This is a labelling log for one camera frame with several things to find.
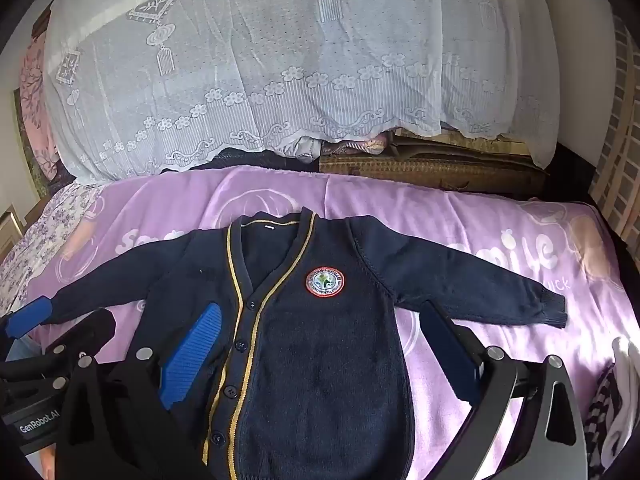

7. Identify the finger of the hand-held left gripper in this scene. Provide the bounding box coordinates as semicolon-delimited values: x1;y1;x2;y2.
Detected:
37;308;117;363
0;297;55;340

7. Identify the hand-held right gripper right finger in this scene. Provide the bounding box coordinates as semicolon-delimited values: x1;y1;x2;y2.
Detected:
420;304;588;480

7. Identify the navy blue knit cardigan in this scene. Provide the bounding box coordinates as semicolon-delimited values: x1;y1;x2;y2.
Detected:
17;211;569;480

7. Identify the pink patterned cloth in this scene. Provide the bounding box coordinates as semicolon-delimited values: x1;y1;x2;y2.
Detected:
320;134;388;159

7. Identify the white lace cloth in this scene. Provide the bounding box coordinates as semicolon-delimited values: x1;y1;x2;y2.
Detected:
42;0;562;183

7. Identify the purple floral bed sheet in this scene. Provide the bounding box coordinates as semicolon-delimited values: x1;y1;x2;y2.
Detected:
0;180;103;318

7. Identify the wooden furniture edge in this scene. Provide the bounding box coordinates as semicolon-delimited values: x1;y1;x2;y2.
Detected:
0;207;25;263

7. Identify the wooden lattice screen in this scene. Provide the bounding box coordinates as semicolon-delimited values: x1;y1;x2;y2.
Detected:
589;12;640;243

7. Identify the pink floral cloth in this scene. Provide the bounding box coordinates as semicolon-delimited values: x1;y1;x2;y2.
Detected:
17;35;63;181

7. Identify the purple printed blanket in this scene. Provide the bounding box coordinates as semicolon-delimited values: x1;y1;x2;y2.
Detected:
27;166;640;480

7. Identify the grey folded cloth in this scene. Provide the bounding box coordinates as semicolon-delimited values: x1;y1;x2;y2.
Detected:
277;135;322;164

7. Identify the black white striped cloth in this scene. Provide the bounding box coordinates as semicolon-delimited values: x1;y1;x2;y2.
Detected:
584;362;623;473

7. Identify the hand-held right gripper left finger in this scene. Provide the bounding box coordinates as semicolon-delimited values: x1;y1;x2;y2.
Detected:
60;304;226;480

